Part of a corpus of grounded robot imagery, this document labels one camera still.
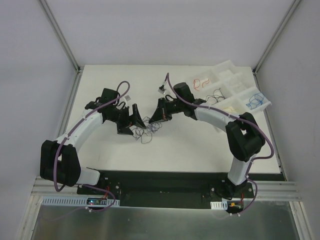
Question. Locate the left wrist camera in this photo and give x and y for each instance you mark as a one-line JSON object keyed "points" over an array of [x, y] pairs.
{"points": [[127, 97]]}

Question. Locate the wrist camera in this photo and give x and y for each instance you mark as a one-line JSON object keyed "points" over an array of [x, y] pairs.
{"points": [[127, 97], [162, 90]]}

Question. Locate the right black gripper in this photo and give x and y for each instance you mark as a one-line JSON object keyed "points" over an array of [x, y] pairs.
{"points": [[162, 109]]}

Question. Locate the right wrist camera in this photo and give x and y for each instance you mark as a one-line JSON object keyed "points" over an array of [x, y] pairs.
{"points": [[162, 90]]}

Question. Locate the white foam compartment tray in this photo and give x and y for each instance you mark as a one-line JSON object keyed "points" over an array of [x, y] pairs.
{"points": [[228, 87]]}

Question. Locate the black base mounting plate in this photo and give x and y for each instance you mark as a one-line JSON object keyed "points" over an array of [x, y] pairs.
{"points": [[158, 189]]}

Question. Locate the left white cable duct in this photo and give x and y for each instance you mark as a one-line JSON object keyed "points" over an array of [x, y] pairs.
{"points": [[79, 202]]}

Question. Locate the left aluminium frame post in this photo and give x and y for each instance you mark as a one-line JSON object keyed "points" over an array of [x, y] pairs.
{"points": [[59, 34]]}

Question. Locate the white cable duct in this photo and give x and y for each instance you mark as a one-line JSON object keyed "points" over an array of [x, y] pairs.
{"points": [[219, 205], [79, 202]]}

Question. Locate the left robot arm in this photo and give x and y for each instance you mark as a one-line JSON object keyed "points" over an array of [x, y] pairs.
{"points": [[59, 161]]}

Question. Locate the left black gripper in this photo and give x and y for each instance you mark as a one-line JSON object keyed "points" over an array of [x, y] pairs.
{"points": [[129, 120]]}

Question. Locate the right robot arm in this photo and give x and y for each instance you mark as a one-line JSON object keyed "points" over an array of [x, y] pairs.
{"points": [[244, 140]]}

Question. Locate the right white cable duct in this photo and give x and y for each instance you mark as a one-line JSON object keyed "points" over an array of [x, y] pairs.
{"points": [[219, 205]]}

